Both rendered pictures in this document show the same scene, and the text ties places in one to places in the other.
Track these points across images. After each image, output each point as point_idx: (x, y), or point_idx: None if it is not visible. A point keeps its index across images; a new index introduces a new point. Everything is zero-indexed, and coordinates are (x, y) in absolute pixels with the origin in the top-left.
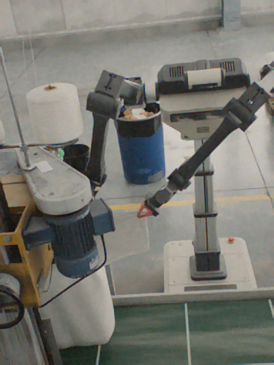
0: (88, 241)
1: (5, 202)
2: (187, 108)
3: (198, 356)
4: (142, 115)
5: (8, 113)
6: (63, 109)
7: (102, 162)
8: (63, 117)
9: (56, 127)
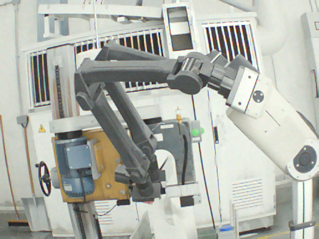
0: (61, 165)
1: (60, 118)
2: (226, 111)
3: None
4: None
5: None
6: (77, 63)
7: (134, 131)
8: (77, 68)
9: None
